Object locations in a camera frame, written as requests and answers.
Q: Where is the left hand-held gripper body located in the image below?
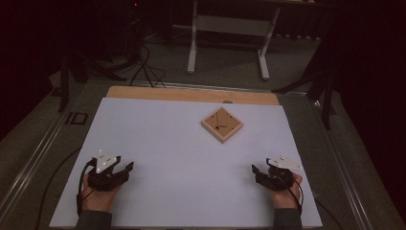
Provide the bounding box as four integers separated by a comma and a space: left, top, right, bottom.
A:
86, 149, 127, 193

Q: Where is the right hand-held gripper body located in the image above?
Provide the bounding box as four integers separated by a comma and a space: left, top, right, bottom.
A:
257, 155, 303, 192

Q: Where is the square wooden puzzle box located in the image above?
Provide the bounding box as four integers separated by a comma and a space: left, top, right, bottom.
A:
200, 106, 244, 145

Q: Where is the person's right hand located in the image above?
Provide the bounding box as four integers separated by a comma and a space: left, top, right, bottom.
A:
266, 172, 305, 211

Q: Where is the person's left hand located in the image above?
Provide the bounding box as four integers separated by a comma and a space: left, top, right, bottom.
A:
79, 173, 123, 214

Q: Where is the black rectangular floor socket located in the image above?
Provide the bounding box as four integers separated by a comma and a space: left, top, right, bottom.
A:
64, 111, 89, 126

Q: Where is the black stand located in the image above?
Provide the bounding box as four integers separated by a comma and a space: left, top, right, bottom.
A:
56, 47, 128, 114
272, 18, 340, 131

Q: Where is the dark equipment with red light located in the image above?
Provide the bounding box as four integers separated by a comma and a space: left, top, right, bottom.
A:
124, 0, 144, 62

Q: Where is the right hand-held gripper cable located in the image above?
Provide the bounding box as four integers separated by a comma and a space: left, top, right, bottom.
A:
276, 173, 305, 216

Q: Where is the hand-held gripper cable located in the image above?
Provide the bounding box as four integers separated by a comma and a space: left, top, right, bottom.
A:
76, 158, 98, 218
276, 173, 305, 216

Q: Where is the left hand-held gripper cable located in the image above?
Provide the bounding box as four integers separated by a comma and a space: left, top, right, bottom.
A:
76, 158, 98, 218

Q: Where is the black floor cable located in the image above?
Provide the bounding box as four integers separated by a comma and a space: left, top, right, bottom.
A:
313, 196, 345, 230
34, 146, 83, 230

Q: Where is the metal floor rail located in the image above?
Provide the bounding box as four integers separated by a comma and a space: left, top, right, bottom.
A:
309, 98, 375, 230
0, 109, 71, 221
139, 80, 308, 96

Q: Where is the black floor cables bundle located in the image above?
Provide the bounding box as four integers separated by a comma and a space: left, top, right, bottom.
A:
128, 43, 168, 89

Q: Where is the white metal desk frame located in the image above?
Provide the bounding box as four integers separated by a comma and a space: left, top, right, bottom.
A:
186, 0, 282, 81

